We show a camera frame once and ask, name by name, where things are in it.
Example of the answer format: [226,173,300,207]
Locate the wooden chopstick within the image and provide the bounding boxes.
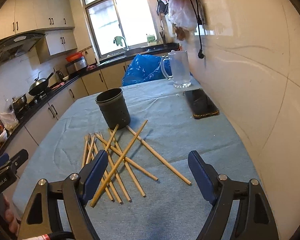
[86,135,94,164]
[113,138,146,197]
[137,135,192,186]
[90,120,148,207]
[94,139,123,204]
[82,134,90,167]
[95,133,159,181]
[104,124,119,152]
[89,142,114,202]
[99,132,132,203]

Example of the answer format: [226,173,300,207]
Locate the lower kitchen cabinets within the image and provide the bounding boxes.
[0,57,133,156]

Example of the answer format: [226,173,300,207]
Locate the kitchen window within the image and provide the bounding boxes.
[82,0,162,59]

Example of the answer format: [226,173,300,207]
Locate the person left hand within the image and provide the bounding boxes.
[3,195,19,236]

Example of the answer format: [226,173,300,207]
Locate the white bowl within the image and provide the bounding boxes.
[0,130,8,144]

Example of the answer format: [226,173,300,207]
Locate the clear plastic bag on counter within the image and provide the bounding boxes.
[0,110,19,131]

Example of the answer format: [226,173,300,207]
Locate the steel cooking pot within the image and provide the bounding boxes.
[12,94,27,112]

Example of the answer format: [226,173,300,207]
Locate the light blue table towel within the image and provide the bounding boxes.
[12,80,258,239]

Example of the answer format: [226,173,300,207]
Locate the black smartphone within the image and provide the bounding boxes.
[183,88,219,119]

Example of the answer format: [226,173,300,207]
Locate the range hood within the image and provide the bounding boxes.
[0,31,46,65]

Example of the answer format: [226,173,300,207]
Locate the black perforated utensil holder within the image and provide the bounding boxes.
[95,88,131,130]

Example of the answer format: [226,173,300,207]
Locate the red basin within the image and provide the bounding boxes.
[66,52,83,62]

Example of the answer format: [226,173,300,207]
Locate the clear glass mug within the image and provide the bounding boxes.
[160,51,191,88]

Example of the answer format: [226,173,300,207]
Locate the blue plastic bag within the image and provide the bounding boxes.
[122,54,165,86]

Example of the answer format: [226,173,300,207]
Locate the sink faucet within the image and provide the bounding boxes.
[113,36,129,51]

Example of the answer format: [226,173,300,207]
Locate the pink hanging plastic bag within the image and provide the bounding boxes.
[168,0,197,31]

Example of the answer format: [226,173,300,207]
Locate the black wok with handle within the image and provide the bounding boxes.
[29,72,55,96]

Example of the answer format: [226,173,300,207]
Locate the upper wall cabinets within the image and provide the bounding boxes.
[0,0,77,62]

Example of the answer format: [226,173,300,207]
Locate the black power cable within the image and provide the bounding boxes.
[188,0,206,60]

